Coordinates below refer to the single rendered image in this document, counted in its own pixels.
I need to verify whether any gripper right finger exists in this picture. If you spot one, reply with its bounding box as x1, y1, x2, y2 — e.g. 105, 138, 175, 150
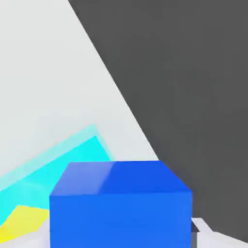
191, 217, 248, 248

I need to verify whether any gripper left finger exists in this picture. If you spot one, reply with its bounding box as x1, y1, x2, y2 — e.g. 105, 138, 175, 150
0, 215, 50, 248

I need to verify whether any small blue cube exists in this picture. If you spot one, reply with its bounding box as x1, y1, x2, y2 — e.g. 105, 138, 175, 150
48, 160, 193, 248

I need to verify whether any small yellow cube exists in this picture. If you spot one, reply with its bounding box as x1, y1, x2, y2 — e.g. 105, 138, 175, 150
0, 204, 50, 245

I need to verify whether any large cyan box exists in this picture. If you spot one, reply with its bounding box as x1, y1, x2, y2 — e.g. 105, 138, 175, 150
0, 124, 116, 228

